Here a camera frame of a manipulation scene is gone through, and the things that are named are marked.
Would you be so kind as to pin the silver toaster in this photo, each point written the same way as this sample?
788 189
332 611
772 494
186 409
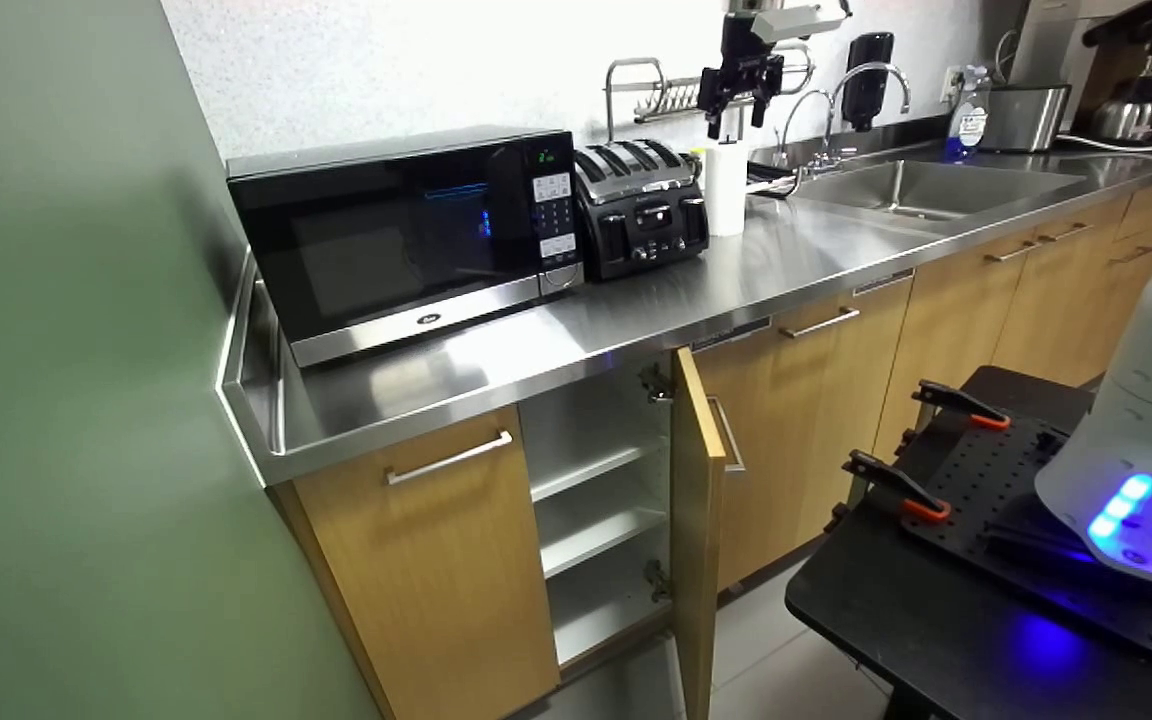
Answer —
1026 118

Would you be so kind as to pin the wooden drawer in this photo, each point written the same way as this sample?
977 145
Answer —
1151 205

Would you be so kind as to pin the steel dish rack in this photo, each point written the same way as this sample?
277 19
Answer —
671 95

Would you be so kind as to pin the black toaster lever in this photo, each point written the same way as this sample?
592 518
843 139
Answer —
614 235
694 220

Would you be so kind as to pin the coffee machine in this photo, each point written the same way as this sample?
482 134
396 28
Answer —
1051 45

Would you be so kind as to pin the white paper towel roll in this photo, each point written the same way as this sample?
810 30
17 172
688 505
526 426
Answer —
726 195

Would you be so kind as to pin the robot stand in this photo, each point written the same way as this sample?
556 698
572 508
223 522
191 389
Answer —
936 620

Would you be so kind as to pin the tall curved steel tap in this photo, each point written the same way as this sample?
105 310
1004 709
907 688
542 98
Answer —
881 70

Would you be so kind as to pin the black and steel microwave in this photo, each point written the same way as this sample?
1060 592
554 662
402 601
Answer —
386 240

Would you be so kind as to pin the black four-slot toaster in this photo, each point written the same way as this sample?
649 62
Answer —
641 205

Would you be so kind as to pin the black soap dispenser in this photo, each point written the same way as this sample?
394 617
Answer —
868 80

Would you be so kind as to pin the black clamp with orange tips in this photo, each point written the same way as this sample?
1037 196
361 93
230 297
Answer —
956 405
896 485

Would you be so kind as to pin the wall socket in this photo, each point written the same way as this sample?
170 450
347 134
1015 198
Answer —
952 82

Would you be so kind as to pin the blue dish soap bottle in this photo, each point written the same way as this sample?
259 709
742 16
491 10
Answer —
966 125

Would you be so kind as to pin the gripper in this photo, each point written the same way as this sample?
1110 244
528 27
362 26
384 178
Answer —
744 72

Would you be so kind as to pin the steel kettle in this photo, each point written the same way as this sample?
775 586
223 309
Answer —
1121 120

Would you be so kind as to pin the wooden cabinet door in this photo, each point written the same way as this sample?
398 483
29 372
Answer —
1056 300
426 590
946 330
698 540
796 440
1121 290

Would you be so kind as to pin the microwave door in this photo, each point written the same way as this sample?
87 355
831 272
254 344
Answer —
376 250

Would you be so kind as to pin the steel sink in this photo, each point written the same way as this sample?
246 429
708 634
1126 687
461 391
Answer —
936 185

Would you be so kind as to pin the small curved steel tap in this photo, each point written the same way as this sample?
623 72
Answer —
824 150

